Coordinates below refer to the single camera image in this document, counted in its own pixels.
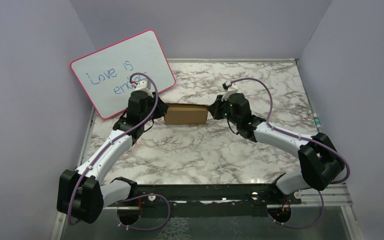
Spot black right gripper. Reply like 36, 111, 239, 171
207, 94, 240, 127

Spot brown cardboard box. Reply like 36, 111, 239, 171
164, 103, 208, 125

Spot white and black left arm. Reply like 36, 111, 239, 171
56, 90, 168, 224

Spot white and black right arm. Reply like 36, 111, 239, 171
207, 93, 347, 204

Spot pink framed whiteboard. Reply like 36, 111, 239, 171
70, 29, 176, 119

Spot green capped marker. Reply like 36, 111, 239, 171
313, 113, 321, 129

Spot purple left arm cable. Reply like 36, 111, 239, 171
66, 72, 172, 232

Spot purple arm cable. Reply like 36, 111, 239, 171
66, 72, 172, 232
223, 77, 351, 230

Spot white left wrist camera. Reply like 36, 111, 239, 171
130, 80, 153, 97

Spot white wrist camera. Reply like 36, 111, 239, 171
130, 80, 153, 97
221, 81, 239, 102

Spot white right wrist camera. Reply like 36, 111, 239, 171
221, 81, 239, 102

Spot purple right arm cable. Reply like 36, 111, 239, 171
223, 77, 351, 230

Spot aluminium frame rail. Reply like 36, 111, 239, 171
58, 185, 354, 210

